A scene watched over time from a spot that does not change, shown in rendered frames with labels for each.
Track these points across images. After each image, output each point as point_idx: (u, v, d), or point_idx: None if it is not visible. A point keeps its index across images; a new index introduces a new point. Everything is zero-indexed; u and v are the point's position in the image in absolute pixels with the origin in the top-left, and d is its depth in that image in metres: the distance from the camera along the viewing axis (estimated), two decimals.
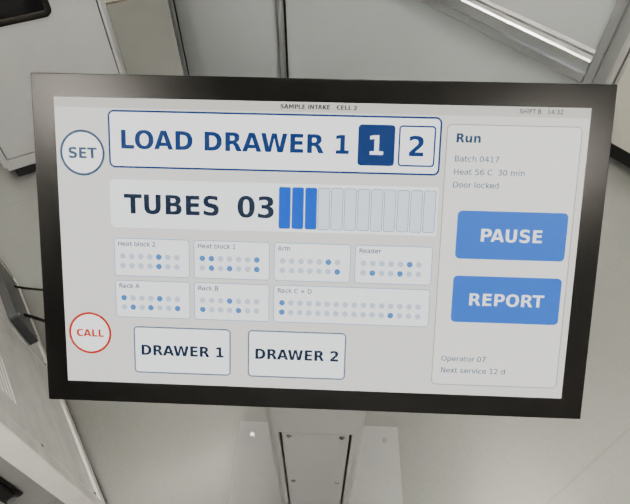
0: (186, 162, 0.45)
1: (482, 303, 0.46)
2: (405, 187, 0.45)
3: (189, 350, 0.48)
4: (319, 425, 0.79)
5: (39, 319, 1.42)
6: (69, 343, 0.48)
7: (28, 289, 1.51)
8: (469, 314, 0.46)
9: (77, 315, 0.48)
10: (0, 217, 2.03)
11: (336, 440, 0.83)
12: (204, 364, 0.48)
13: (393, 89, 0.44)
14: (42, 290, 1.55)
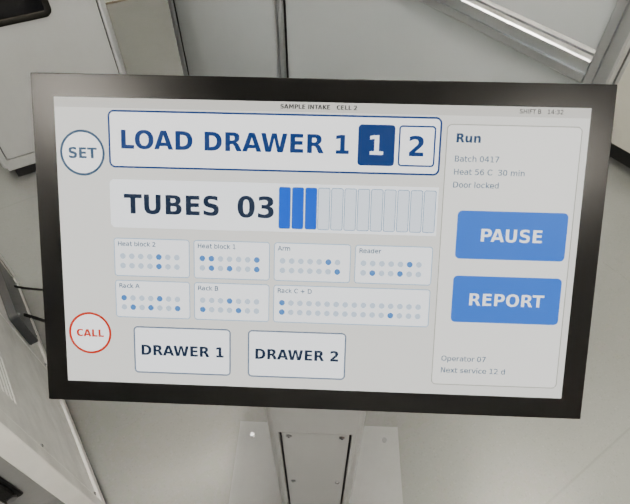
0: (186, 162, 0.45)
1: (482, 303, 0.46)
2: (405, 187, 0.45)
3: (189, 350, 0.48)
4: (319, 425, 0.79)
5: (39, 319, 1.42)
6: (69, 343, 0.48)
7: (28, 289, 1.51)
8: (469, 314, 0.46)
9: (77, 315, 0.48)
10: (0, 217, 2.03)
11: (336, 440, 0.83)
12: (204, 364, 0.48)
13: (393, 89, 0.44)
14: (42, 290, 1.55)
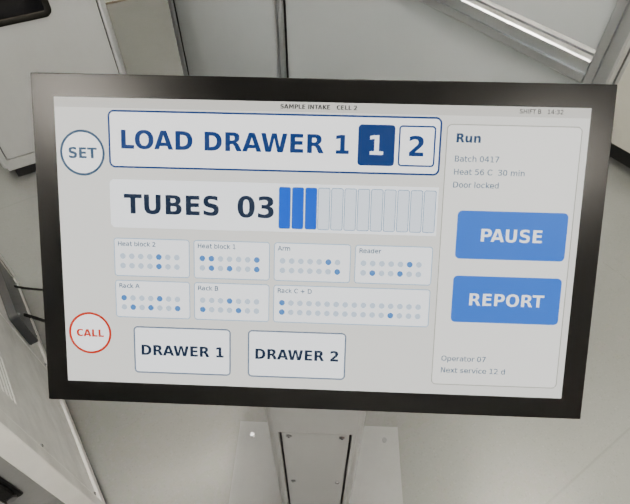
0: (186, 162, 0.45)
1: (482, 303, 0.46)
2: (405, 187, 0.45)
3: (189, 350, 0.48)
4: (319, 425, 0.79)
5: (39, 319, 1.42)
6: (69, 343, 0.48)
7: (28, 289, 1.51)
8: (469, 314, 0.46)
9: (77, 315, 0.48)
10: (0, 217, 2.03)
11: (336, 440, 0.83)
12: (204, 364, 0.48)
13: (393, 89, 0.44)
14: (42, 290, 1.55)
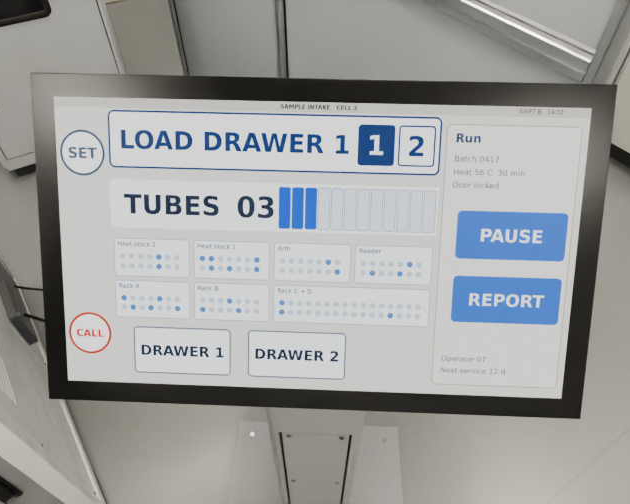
0: (186, 162, 0.45)
1: (482, 303, 0.46)
2: (405, 187, 0.45)
3: (189, 350, 0.48)
4: (319, 425, 0.79)
5: (39, 319, 1.42)
6: (69, 343, 0.48)
7: (28, 289, 1.51)
8: (469, 314, 0.46)
9: (77, 315, 0.48)
10: (0, 217, 2.03)
11: (336, 440, 0.83)
12: (204, 364, 0.48)
13: (393, 89, 0.44)
14: (42, 290, 1.55)
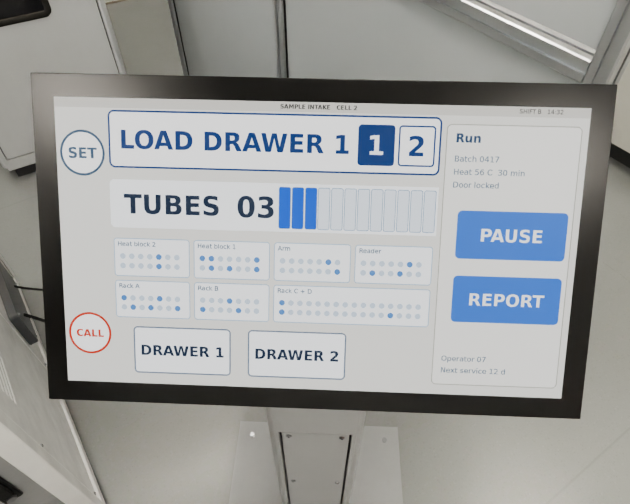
0: (186, 162, 0.45)
1: (482, 303, 0.46)
2: (405, 187, 0.45)
3: (189, 350, 0.48)
4: (319, 425, 0.79)
5: (39, 319, 1.42)
6: (69, 343, 0.48)
7: (28, 289, 1.51)
8: (469, 314, 0.46)
9: (77, 315, 0.48)
10: (0, 217, 2.03)
11: (336, 440, 0.83)
12: (204, 364, 0.48)
13: (393, 89, 0.44)
14: (42, 290, 1.55)
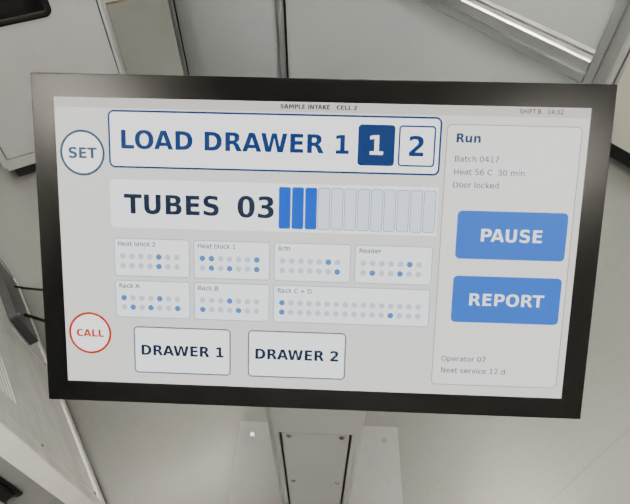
0: (186, 162, 0.45)
1: (482, 303, 0.46)
2: (405, 187, 0.45)
3: (189, 350, 0.48)
4: (319, 425, 0.79)
5: (39, 319, 1.42)
6: (69, 343, 0.48)
7: (28, 289, 1.51)
8: (469, 314, 0.46)
9: (77, 315, 0.48)
10: (0, 217, 2.03)
11: (336, 440, 0.83)
12: (204, 364, 0.48)
13: (393, 89, 0.44)
14: (42, 290, 1.55)
